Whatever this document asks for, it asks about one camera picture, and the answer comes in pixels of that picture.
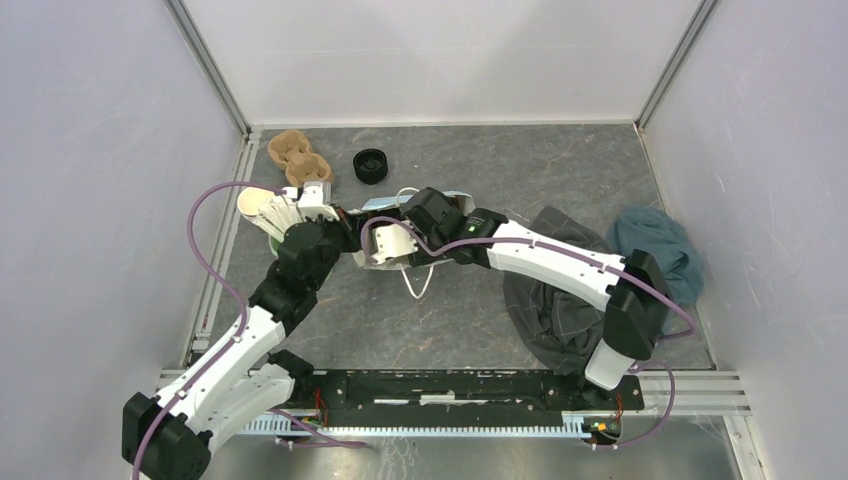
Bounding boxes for brown pulp cup carriers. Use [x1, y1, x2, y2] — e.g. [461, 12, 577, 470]
[267, 130, 335, 187]

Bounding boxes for white slotted cable duct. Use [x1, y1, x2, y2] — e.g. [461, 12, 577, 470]
[240, 413, 591, 440]

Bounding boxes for white stir sticks bundle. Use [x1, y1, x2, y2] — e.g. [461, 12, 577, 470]
[251, 193, 305, 242]

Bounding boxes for teal blue cloth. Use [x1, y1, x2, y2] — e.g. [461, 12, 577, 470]
[605, 206, 705, 306]

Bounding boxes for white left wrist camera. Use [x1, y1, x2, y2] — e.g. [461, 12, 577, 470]
[283, 180, 339, 221]

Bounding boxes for dark grey checked cloth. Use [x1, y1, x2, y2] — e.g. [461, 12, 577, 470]
[503, 206, 611, 375]

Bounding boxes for light blue paper bag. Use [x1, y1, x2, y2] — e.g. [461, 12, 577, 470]
[352, 187, 450, 300]

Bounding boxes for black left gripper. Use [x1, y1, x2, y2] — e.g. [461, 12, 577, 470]
[305, 203, 369, 291]

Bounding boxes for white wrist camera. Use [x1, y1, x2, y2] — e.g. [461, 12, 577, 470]
[370, 224, 418, 270]
[283, 180, 339, 221]

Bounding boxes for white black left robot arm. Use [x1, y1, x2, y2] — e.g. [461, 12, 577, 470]
[121, 209, 368, 479]

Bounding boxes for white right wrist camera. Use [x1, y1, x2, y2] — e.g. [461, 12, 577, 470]
[370, 224, 418, 270]

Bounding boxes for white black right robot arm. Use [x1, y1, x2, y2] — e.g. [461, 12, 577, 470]
[394, 188, 676, 408]

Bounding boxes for stack of black lids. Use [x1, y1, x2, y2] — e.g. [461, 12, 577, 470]
[352, 148, 389, 185]

